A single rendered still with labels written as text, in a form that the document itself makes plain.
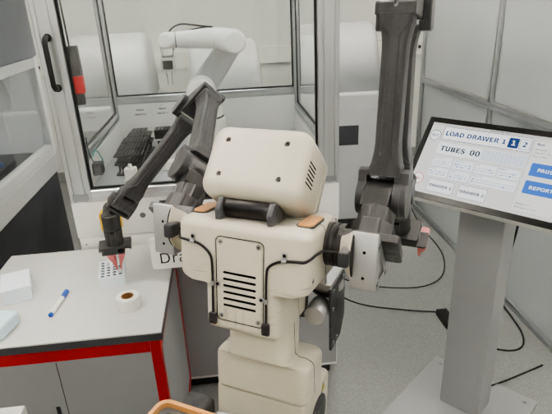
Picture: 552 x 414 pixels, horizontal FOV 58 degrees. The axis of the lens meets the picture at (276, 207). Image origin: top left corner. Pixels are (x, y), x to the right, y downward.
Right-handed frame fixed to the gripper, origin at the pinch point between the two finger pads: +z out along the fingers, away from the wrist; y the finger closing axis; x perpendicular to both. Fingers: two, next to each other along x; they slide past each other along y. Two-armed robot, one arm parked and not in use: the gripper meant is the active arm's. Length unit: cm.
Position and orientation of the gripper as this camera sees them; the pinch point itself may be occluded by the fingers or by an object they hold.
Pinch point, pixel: (119, 266)
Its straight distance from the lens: 177.6
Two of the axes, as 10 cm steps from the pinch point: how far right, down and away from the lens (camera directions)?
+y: -9.7, 1.3, -2.3
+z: 0.2, 9.1, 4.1
